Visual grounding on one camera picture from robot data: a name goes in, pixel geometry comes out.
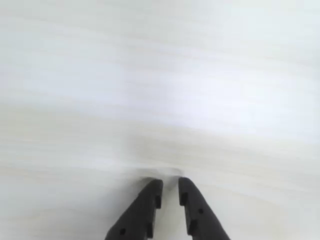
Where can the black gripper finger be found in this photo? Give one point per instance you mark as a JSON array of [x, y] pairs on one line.
[[200, 212], [140, 212]]

